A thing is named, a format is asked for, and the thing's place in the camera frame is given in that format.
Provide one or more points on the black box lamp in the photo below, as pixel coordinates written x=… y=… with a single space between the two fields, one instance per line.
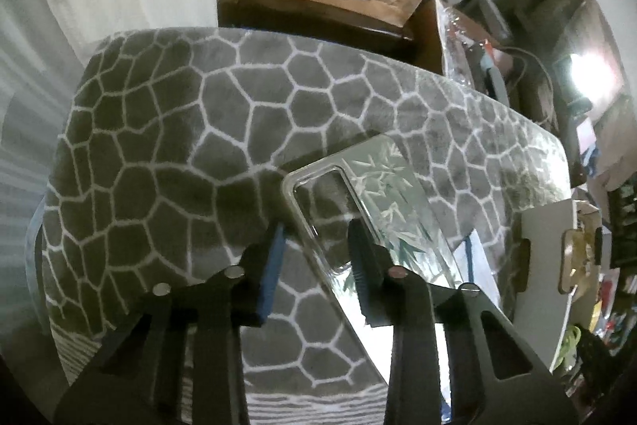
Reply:
x=562 y=91

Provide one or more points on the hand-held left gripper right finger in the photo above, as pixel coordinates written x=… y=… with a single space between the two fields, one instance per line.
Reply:
x=366 y=275

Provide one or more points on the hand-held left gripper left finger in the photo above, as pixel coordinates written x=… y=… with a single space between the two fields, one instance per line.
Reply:
x=271 y=270

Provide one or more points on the translucent storage bag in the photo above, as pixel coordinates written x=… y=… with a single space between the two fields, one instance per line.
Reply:
x=37 y=255

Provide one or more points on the clear bamboo print phone case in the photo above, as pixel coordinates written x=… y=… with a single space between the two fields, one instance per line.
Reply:
x=378 y=186

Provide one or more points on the clear plastic bag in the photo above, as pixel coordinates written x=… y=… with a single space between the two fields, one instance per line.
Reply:
x=458 y=46

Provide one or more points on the grey and white patterned blanket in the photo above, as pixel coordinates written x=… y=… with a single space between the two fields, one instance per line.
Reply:
x=174 y=131

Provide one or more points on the white cardboard box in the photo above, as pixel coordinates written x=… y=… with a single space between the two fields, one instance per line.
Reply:
x=540 y=305

